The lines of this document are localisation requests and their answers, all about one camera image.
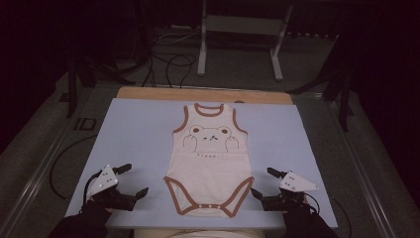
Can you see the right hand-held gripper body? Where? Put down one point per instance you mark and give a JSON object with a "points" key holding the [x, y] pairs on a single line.
{"points": [[295, 183]]}

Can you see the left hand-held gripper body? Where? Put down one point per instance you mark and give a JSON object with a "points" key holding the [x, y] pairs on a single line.
{"points": [[104, 180]]}

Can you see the cream baby bodysuit brown trim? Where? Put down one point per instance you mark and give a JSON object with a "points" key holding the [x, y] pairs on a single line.
{"points": [[208, 165]]}

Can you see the person's right hand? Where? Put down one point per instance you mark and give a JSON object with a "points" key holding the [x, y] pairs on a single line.
{"points": [[302, 205]]}

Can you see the person's left hand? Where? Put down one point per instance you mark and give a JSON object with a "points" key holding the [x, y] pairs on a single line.
{"points": [[104, 205]]}

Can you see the light blue board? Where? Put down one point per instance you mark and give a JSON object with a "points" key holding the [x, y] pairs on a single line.
{"points": [[138, 139]]}

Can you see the black stand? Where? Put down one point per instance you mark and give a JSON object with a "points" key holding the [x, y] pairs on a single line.
{"points": [[343, 95], [74, 86]]}

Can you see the wooden table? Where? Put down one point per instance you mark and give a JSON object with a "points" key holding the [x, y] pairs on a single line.
{"points": [[198, 95]]}

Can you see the white metal stand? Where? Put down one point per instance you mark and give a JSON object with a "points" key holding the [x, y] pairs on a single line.
{"points": [[244, 24]]}

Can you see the black floor bracket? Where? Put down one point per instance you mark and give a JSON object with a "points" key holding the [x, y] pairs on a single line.
{"points": [[85, 124]]}

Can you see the metal floor rail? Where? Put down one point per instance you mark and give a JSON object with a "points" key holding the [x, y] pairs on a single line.
{"points": [[360, 178], [43, 165]]}

